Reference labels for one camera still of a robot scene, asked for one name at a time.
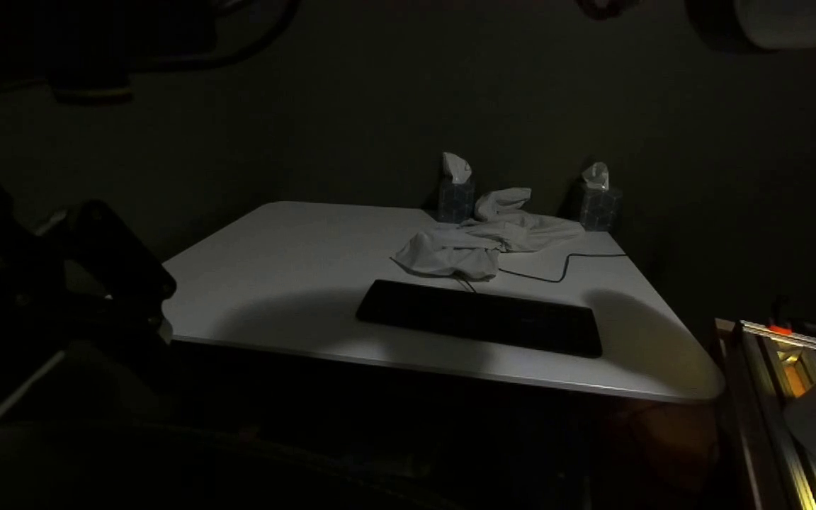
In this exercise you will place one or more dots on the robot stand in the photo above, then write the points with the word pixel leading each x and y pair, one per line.
pixel 758 397

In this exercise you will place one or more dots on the tissue box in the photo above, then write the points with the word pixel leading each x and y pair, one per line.
pixel 598 207
pixel 455 202

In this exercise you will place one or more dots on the black keyboard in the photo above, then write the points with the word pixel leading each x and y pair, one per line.
pixel 482 317

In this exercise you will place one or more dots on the white crumpled cloth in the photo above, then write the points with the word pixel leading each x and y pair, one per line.
pixel 465 248

